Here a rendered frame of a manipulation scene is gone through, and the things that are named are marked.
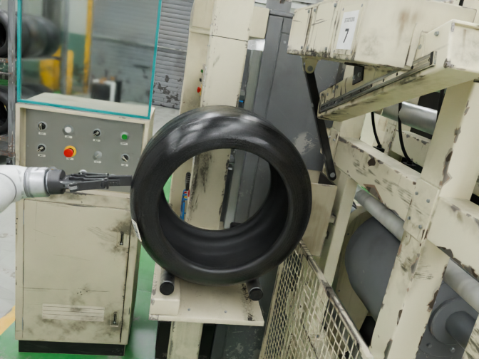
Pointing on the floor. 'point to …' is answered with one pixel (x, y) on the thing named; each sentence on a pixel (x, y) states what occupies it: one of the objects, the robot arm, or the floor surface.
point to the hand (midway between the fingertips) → (120, 180)
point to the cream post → (231, 78)
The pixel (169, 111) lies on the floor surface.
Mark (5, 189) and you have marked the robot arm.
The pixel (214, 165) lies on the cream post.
